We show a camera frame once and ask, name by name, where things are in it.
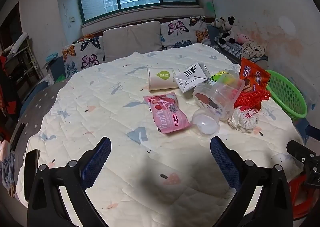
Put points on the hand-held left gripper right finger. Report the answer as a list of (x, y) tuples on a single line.
[(222, 157)]

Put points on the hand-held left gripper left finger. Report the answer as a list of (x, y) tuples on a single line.
[(100, 157)]

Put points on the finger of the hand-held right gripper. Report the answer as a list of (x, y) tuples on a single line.
[(313, 133), (300, 153)]

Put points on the clear plastic capsule half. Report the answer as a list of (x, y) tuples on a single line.
[(205, 123)]

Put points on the green plastic basket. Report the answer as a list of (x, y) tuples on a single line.
[(287, 92)]

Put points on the pink snack packet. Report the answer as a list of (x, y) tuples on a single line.
[(166, 113)]

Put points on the red plastic stool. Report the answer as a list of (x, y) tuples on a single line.
[(298, 197)]

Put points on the crumpled white paper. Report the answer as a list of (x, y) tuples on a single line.
[(243, 119)]

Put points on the clear plastic jar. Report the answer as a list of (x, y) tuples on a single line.
[(217, 98)]

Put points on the red mesh bag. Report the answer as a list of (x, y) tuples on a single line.
[(252, 99)]

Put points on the grey star blanket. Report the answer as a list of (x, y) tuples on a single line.
[(37, 107)]

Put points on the orange snack bag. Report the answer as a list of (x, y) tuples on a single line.
[(253, 74)]

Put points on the black remote control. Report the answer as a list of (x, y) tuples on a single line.
[(17, 137)]

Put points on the white milk carton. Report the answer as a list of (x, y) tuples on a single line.
[(191, 77)]

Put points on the grey knit cloth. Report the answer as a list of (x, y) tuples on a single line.
[(7, 174)]

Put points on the white paper cup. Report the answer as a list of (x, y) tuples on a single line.
[(162, 79)]

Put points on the spotted beige cloth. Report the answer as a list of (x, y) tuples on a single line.
[(253, 49)]

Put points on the butterfly print pillow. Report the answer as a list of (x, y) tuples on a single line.
[(185, 31), (82, 54)]

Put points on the plush toy pile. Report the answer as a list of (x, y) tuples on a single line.
[(230, 48)]

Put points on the pink plush toy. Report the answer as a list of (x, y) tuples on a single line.
[(242, 38)]

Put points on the beige cushion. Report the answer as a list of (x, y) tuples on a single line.
[(131, 41)]

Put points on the black and white mouse plush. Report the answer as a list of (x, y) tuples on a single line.
[(230, 29)]

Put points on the cluttered metal shelf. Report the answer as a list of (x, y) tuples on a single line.
[(20, 57)]

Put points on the small cow plush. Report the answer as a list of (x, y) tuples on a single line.
[(219, 22)]

